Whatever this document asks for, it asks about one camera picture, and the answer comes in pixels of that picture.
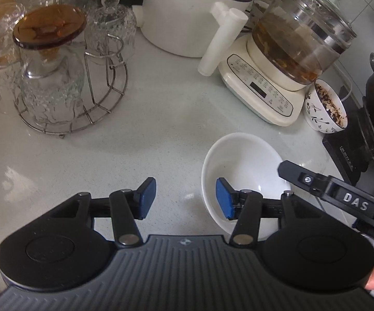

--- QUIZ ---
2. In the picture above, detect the white round appliance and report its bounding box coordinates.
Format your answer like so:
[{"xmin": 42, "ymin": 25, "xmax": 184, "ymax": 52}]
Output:
[{"xmin": 140, "ymin": 0, "xmax": 261, "ymax": 56}]

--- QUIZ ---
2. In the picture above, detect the round wire cup rack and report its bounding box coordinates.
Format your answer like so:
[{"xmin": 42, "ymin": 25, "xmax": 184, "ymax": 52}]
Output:
[{"xmin": 13, "ymin": 34, "xmax": 129, "ymax": 138}]

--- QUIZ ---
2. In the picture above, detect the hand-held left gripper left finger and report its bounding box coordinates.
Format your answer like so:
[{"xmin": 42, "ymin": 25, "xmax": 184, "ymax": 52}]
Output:
[{"xmin": 50, "ymin": 177, "xmax": 158, "ymax": 248}]

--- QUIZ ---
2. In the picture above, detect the leaf print bowl with dregs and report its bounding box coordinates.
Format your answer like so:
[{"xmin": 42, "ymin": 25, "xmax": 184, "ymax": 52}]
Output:
[{"xmin": 304, "ymin": 78, "xmax": 349, "ymax": 134}]

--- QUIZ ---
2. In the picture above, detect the glass kettle pot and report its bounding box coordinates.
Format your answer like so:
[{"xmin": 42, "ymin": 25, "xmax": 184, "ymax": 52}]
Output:
[{"xmin": 251, "ymin": 0, "xmax": 358, "ymax": 84}]

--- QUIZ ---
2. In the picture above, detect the plain white bowl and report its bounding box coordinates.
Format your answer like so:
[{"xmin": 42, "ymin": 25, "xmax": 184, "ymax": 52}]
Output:
[{"xmin": 201, "ymin": 132, "xmax": 293, "ymax": 242}]

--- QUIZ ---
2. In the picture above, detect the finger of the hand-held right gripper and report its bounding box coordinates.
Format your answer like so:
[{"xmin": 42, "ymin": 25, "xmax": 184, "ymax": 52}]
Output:
[{"xmin": 277, "ymin": 160, "xmax": 329, "ymax": 198}]

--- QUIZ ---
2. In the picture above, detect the white kettle base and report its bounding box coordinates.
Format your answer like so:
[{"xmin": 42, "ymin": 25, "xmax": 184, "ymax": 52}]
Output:
[{"xmin": 218, "ymin": 34, "xmax": 308, "ymax": 127}]

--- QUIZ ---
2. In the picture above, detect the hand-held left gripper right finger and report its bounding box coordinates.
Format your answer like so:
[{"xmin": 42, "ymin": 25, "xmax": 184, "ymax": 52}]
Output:
[{"xmin": 215, "ymin": 177, "xmax": 317, "ymax": 246}]

